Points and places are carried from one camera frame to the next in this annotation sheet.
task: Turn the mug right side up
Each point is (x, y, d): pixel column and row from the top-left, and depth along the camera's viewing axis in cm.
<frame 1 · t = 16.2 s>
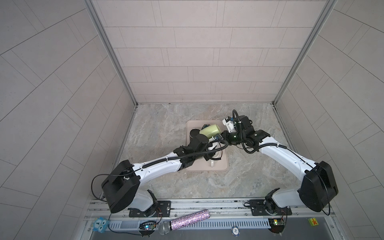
left hand: (217, 144, 80), fingers closed
right hand: (215, 139, 79), fingers closed
beige rectangular tray: (202, 165, 87), on the table
dark green faceted mug: (205, 126, 85), point 17 cm above the table
light green mug: (211, 131, 80), point 19 cm above the table

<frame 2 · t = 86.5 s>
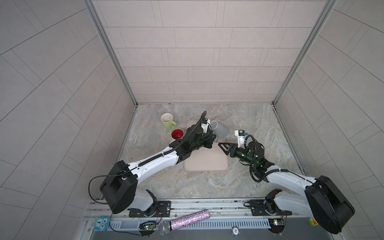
left hand: (218, 136, 78), fingers closed
right hand: (220, 145, 79), fingers open
light green mug: (166, 118, 101), point 7 cm above the table
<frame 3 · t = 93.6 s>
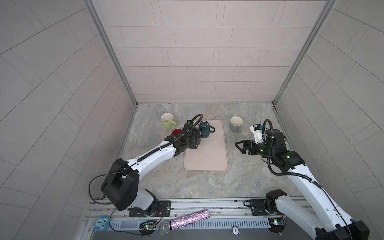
left hand: (194, 138, 87), fingers open
right hand: (241, 144, 76), fingers open
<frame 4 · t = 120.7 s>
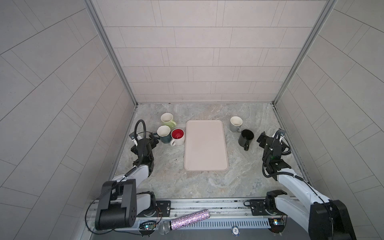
left hand: (147, 134, 89), fingers open
right hand: (269, 133, 84), fingers open
dark green faceted mug: (163, 133, 93), point 7 cm above the table
black mug: (245, 138, 95), point 4 cm above the table
the other named things where they were.

